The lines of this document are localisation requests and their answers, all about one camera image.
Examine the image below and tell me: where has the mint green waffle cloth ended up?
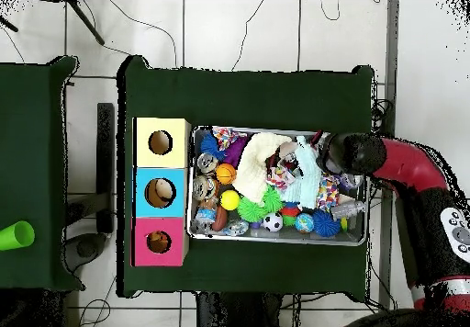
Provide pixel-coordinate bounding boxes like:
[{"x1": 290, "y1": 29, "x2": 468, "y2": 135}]
[{"x1": 282, "y1": 135, "x2": 323, "y2": 211}]

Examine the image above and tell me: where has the large colourful print cloth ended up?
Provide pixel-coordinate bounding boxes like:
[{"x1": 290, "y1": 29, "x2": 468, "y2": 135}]
[{"x1": 316, "y1": 175, "x2": 341, "y2": 212}]

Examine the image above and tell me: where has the cream waffle cloth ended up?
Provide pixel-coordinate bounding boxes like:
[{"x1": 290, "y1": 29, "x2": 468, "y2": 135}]
[{"x1": 231, "y1": 131, "x2": 293, "y2": 205}]

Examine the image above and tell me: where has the orange toy basketball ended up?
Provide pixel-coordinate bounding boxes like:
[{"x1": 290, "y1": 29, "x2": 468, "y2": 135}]
[{"x1": 215, "y1": 163, "x2": 238, "y2": 186}]

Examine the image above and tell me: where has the silver mesh bin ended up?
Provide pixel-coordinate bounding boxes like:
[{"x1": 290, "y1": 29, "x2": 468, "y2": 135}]
[{"x1": 186, "y1": 125, "x2": 370, "y2": 247}]

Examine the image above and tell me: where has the wooden three-hole box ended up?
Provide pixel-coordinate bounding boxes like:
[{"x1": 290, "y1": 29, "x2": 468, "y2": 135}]
[{"x1": 130, "y1": 117, "x2": 191, "y2": 267}]

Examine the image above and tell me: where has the silver toy figure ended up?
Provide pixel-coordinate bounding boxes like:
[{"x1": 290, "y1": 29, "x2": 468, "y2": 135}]
[{"x1": 330, "y1": 200, "x2": 367, "y2": 220}]

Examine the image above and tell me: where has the globe print ball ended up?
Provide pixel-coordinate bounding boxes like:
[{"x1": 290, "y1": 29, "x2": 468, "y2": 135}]
[{"x1": 294, "y1": 212, "x2": 316, "y2": 234}]

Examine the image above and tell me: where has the small blue spiky ball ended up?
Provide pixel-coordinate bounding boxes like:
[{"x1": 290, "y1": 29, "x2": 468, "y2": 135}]
[{"x1": 311, "y1": 209, "x2": 342, "y2": 238}]

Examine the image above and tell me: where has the dark green tablecloth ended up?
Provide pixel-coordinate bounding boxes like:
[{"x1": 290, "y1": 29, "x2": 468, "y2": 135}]
[
  {"x1": 117, "y1": 55, "x2": 375, "y2": 302},
  {"x1": 0, "y1": 55, "x2": 85, "y2": 292}
]

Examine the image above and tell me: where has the black and white soccer ball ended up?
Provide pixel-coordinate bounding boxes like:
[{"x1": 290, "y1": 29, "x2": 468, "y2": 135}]
[{"x1": 263, "y1": 211, "x2": 285, "y2": 232}]

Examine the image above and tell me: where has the green fuzzy toy with eyes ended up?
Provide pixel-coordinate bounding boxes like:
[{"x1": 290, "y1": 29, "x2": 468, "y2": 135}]
[{"x1": 236, "y1": 186, "x2": 285, "y2": 223}]

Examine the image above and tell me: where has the yellow ball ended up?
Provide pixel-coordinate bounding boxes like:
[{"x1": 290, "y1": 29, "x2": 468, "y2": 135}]
[{"x1": 219, "y1": 189, "x2": 241, "y2": 211}]

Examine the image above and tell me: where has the grey floor base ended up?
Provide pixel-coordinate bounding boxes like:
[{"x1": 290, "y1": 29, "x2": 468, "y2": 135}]
[{"x1": 62, "y1": 231, "x2": 108, "y2": 273}]

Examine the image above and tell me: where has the black tripod leg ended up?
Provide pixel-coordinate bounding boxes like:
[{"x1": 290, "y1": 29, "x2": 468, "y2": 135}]
[
  {"x1": 67, "y1": 0, "x2": 106, "y2": 46},
  {"x1": 0, "y1": 14, "x2": 18, "y2": 33}
]

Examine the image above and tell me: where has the green plastic cup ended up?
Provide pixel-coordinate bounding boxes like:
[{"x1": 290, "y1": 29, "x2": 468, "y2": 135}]
[{"x1": 0, "y1": 220, "x2": 36, "y2": 252}]

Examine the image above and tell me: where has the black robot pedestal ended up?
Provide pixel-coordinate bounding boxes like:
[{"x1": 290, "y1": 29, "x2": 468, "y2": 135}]
[{"x1": 196, "y1": 291, "x2": 284, "y2": 327}]

